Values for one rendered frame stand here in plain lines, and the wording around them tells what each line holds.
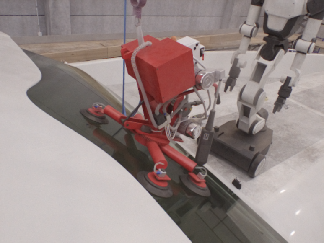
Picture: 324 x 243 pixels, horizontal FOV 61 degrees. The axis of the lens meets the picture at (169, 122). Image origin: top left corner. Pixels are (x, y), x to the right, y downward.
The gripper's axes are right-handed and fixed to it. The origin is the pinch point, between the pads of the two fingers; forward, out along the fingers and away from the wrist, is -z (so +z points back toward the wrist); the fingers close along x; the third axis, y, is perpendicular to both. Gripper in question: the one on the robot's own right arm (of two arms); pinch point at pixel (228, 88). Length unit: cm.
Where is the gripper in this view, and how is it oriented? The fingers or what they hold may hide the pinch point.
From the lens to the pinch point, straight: 241.4
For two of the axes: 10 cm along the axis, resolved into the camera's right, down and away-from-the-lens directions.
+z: 2.6, -9.0, -3.6
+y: 7.4, 4.2, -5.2
